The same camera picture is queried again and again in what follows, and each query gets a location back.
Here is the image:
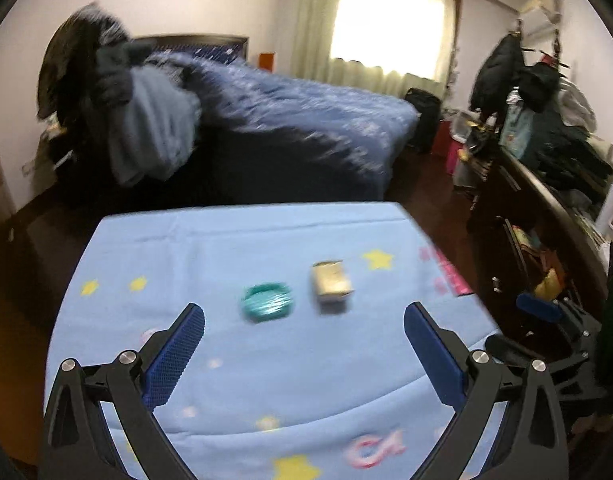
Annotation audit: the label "teal round lid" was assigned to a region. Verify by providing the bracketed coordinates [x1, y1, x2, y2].
[240, 282, 293, 322]

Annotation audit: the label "small cardboard box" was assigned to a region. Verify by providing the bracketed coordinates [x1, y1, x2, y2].
[311, 259, 355, 306]

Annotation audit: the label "dark wooden dresser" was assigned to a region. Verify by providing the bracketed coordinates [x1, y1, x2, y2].
[469, 147, 613, 341]

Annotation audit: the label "bed with blue duvet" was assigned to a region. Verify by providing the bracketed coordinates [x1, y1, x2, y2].
[146, 50, 420, 198]

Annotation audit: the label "pink storage box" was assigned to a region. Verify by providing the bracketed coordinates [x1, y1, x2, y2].
[447, 140, 467, 186]

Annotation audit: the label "white air conditioner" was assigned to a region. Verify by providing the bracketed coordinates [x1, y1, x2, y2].
[519, 0, 562, 26]

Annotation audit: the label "pile of dark clothes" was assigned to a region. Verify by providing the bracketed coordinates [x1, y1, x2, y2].
[531, 120, 613, 201]

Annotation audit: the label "light blue star-print tablecloth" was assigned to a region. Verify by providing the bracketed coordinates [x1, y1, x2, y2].
[44, 201, 500, 480]

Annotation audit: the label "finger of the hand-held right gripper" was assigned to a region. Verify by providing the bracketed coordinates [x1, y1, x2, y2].
[517, 292, 602, 346]
[485, 334, 587, 386]

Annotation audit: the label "hanging dark clothes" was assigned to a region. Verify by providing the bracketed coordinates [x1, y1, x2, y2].
[469, 32, 562, 113]

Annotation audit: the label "black suitcase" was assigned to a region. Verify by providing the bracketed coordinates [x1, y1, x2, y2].
[404, 87, 442, 155]

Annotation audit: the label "grey patterned garment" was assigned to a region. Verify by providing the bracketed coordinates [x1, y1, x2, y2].
[36, 5, 132, 121]

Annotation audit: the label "cream curtain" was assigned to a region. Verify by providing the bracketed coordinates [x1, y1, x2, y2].
[291, 0, 460, 98]

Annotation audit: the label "light blue bag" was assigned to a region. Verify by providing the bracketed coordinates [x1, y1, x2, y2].
[499, 102, 535, 161]

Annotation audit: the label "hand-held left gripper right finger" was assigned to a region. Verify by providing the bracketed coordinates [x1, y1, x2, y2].
[404, 301, 570, 480]

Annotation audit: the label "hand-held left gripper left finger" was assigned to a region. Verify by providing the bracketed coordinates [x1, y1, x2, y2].
[41, 303, 206, 480]

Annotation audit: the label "red storage box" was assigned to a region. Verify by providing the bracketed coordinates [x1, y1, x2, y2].
[434, 119, 457, 157]

